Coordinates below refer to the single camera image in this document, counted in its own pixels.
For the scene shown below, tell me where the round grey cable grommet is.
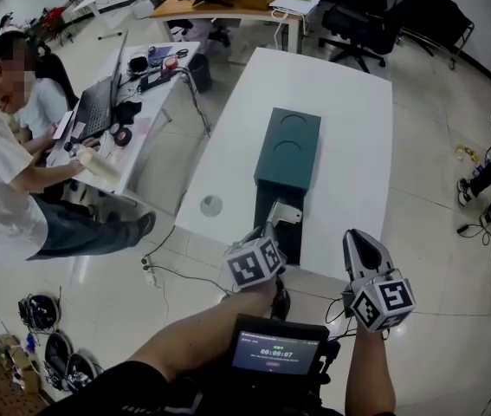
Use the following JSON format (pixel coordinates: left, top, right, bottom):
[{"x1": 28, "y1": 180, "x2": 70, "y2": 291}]
[{"x1": 199, "y1": 193, "x2": 224, "y2": 218}]

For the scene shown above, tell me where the black cloth pouch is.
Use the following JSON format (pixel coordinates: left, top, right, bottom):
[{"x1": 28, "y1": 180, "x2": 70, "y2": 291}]
[{"x1": 113, "y1": 99, "x2": 144, "y2": 126}]

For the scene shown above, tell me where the pink phone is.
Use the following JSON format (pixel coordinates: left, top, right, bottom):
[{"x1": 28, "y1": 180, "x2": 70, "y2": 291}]
[{"x1": 51, "y1": 110, "x2": 75, "y2": 141}]

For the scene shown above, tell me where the person's left forearm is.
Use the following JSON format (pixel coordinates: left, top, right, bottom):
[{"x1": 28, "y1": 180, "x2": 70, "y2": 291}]
[{"x1": 128, "y1": 282, "x2": 279, "y2": 381}]

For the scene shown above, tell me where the white power strip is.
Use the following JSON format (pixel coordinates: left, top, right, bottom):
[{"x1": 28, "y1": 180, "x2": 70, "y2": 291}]
[{"x1": 142, "y1": 257, "x2": 160, "y2": 287}]

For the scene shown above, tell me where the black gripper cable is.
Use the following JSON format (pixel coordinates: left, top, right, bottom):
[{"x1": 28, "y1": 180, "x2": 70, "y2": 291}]
[{"x1": 324, "y1": 296, "x2": 359, "y2": 342}]

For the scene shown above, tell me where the wooden desk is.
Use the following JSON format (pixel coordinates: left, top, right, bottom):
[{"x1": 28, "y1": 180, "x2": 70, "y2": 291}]
[{"x1": 149, "y1": 0, "x2": 318, "y2": 56}]

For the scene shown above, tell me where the clear tape roll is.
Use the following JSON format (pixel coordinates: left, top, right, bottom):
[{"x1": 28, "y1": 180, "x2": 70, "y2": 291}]
[{"x1": 455, "y1": 144, "x2": 481, "y2": 163}]

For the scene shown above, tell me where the black open laptop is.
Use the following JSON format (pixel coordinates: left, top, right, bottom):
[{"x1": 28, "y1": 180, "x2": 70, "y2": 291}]
[{"x1": 70, "y1": 29, "x2": 130, "y2": 145}]

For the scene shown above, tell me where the person's black shirt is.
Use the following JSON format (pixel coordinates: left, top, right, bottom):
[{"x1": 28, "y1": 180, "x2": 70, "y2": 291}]
[{"x1": 36, "y1": 359, "x2": 352, "y2": 416}]

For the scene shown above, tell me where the dark green container box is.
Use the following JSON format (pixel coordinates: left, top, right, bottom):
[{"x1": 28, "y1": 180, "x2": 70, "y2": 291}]
[{"x1": 253, "y1": 107, "x2": 322, "y2": 267}]

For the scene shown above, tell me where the brown carton on floor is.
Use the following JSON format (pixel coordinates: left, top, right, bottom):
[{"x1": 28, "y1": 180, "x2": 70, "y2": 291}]
[{"x1": 0, "y1": 333, "x2": 42, "y2": 395}]

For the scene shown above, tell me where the small white desk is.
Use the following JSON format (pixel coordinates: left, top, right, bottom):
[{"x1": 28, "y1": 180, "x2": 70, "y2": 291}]
[{"x1": 73, "y1": 0, "x2": 140, "y2": 42}]

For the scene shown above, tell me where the black helmet with cables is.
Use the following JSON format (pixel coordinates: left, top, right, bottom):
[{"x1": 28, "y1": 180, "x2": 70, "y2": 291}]
[
  {"x1": 43, "y1": 331, "x2": 74, "y2": 381},
  {"x1": 16, "y1": 292, "x2": 61, "y2": 334},
  {"x1": 66, "y1": 352, "x2": 100, "y2": 393}
]

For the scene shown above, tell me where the black office chair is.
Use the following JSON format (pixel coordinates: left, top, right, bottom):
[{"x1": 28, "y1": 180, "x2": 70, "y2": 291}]
[{"x1": 317, "y1": 0, "x2": 407, "y2": 75}]

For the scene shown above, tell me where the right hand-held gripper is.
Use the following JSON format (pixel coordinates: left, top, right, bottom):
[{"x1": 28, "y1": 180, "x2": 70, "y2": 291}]
[{"x1": 341, "y1": 228, "x2": 417, "y2": 335}]

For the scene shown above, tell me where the black chest-mounted display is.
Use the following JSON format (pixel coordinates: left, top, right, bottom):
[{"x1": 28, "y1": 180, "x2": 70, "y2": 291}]
[{"x1": 229, "y1": 313, "x2": 332, "y2": 390}]

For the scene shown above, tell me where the person's right forearm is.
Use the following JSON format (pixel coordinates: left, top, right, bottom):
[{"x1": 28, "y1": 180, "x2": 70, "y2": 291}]
[{"x1": 346, "y1": 323, "x2": 398, "y2": 416}]

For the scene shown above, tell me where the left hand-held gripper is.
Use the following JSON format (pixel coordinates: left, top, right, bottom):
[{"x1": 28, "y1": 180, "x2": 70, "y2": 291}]
[{"x1": 226, "y1": 199, "x2": 303, "y2": 294}]

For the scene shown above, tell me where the black folding cart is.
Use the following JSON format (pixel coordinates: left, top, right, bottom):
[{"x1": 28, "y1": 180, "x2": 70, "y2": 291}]
[{"x1": 399, "y1": 0, "x2": 476, "y2": 70}]

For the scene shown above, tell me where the white side desk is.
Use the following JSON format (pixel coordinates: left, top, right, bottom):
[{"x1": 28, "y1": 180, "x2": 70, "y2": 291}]
[{"x1": 45, "y1": 40, "x2": 203, "y2": 198}]

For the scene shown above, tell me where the clear plastic bottle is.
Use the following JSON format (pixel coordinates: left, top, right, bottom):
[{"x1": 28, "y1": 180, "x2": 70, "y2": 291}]
[{"x1": 74, "y1": 144, "x2": 121, "y2": 185}]

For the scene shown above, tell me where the black waste bin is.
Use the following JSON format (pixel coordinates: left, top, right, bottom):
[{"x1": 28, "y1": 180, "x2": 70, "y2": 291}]
[{"x1": 188, "y1": 52, "x2": 214, "y2": 94}]

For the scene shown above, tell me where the black tape roll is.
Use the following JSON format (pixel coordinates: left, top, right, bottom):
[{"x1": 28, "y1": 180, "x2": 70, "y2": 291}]
[{"x1": 112, "y1": 127, "x2": 134, "y2": 148}]

